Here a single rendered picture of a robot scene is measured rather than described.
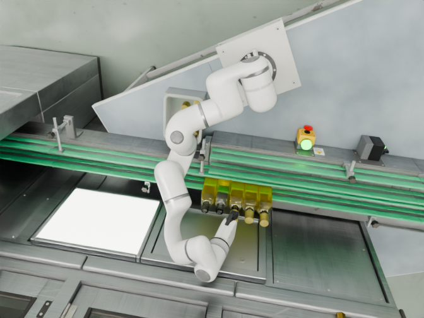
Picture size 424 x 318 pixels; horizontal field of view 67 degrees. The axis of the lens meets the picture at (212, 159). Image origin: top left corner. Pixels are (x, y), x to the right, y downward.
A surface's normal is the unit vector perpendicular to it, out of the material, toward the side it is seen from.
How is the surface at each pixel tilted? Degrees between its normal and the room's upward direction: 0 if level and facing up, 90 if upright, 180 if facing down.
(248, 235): 90
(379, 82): 0
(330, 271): 90
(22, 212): 90
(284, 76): 4
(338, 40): 0
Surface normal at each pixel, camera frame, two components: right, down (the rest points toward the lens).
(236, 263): 0.08, -0.84
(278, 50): -0.07, 0.51
